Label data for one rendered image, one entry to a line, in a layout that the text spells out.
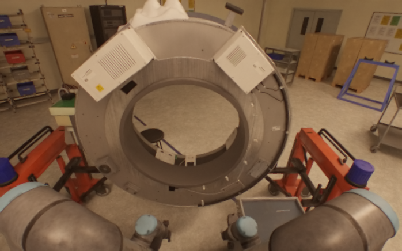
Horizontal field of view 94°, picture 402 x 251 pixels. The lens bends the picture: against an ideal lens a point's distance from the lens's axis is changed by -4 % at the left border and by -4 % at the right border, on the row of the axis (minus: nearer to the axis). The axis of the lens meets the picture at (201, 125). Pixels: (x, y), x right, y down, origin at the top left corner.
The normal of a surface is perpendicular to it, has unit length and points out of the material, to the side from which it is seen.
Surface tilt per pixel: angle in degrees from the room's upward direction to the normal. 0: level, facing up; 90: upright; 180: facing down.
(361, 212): 5
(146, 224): 20
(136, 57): 90
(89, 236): 46
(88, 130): 90
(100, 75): 90
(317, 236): 39
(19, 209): 25
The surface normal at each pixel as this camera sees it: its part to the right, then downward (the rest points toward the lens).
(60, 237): 0.38, -0.38
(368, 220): 0.19, -0.58
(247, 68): 0.03, 0.51
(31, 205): -0.01, -0.82
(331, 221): -0.27, -0.82
